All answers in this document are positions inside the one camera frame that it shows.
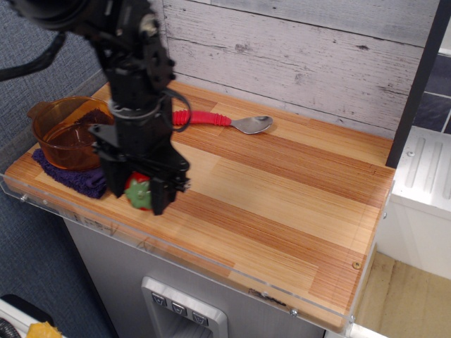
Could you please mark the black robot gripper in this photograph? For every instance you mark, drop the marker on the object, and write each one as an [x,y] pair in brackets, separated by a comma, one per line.
[140,141]

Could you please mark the red toy strawberry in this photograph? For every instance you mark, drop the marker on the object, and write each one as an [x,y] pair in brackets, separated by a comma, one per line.
[137,191]

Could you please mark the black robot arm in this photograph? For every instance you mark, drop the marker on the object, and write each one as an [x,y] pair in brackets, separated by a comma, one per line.
[125,36]

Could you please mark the purple folded towel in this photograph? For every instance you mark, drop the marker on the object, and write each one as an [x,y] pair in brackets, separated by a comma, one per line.
[91,183]

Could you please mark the grey cabinet under table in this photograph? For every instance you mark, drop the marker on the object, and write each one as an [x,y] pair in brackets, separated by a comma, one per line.
[117,266]

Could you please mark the amber glass pot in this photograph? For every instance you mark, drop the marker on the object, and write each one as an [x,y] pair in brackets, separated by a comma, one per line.
[62,130]

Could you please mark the silver dispenser panel with buttons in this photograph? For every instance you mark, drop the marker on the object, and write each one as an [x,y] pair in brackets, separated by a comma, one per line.
[176,314]

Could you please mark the clear acrylic table guard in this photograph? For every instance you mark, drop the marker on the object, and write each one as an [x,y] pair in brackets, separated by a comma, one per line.
[289,213]

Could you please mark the yellow object bottom left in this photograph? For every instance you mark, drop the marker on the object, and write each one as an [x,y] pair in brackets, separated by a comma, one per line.
[43,330]

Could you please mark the white appliance at right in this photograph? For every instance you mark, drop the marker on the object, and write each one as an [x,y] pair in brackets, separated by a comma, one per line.
[415,228]

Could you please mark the red handled metal spoon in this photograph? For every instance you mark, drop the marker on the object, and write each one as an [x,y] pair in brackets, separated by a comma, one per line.
[251,125]

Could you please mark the dark grey right post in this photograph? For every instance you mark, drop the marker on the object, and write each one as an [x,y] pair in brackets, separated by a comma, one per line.
[426,64]

